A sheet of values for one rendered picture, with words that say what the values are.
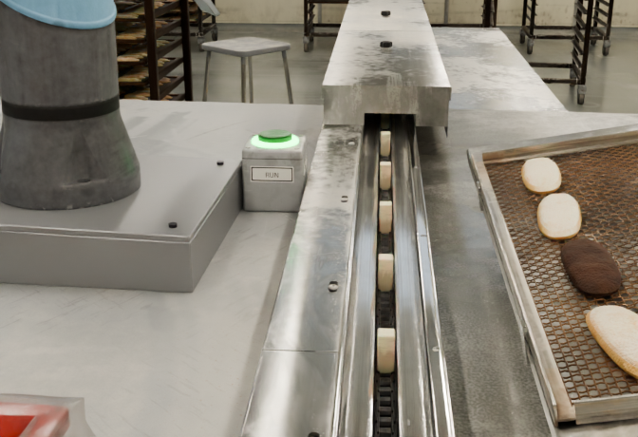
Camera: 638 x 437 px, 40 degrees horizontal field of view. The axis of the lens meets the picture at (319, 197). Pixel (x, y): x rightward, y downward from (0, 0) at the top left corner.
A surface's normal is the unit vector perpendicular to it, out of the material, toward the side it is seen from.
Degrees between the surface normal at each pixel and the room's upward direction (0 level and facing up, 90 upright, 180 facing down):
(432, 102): 90
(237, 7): 90
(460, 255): 0
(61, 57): 91
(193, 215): 1
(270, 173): 90
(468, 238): 0
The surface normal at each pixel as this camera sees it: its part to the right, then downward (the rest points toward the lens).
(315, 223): 0.00, -0.94
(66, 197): 0.29, 0.33
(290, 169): -0.07, 0.33
